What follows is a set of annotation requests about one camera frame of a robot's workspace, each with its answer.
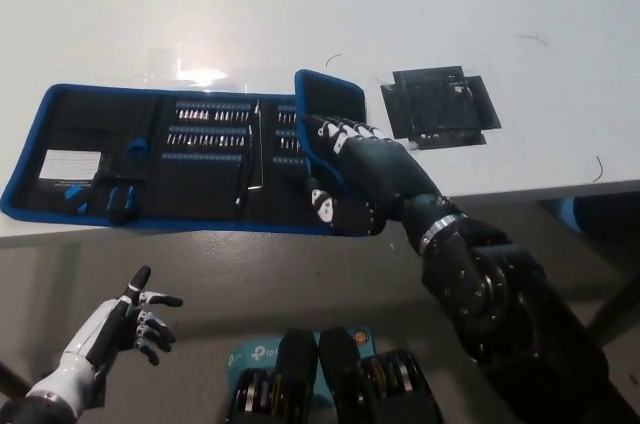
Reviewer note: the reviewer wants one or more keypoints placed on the teal tp-link box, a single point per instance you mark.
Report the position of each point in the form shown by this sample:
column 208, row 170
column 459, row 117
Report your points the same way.
column 250, row 351

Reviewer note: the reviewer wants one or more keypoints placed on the white grid card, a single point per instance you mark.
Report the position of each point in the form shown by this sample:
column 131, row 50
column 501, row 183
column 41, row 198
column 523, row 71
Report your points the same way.
column 69, row 165

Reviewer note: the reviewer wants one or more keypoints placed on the black robot body blocks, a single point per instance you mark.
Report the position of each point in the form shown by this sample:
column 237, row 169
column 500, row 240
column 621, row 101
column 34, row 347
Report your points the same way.
column 340, row 384

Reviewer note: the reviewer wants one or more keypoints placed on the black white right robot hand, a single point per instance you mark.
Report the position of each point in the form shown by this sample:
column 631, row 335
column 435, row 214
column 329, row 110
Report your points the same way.
column 380, row 169

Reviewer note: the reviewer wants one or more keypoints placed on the black toolkit case blue trim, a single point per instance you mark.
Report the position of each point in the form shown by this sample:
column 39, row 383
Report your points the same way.
column 75, row 114

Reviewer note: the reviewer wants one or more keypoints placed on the black table leg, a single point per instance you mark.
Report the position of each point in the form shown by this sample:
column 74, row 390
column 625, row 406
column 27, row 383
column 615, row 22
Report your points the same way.
column 617, row 316

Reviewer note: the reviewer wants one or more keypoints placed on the blue black round object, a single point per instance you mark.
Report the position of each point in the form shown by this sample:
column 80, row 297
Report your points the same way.
column 567, row 211

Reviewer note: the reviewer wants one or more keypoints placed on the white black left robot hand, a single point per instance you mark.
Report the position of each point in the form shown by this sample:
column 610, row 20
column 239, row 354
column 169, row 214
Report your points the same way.
column 107, row 326

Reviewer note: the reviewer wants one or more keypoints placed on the black tool with blue stripes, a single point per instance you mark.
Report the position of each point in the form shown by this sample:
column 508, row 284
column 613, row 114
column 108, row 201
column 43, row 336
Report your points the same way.
column 121, row 201

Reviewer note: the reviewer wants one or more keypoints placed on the black square circuit board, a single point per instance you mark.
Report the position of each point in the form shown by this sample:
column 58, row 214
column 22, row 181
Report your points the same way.
column 440, row 104

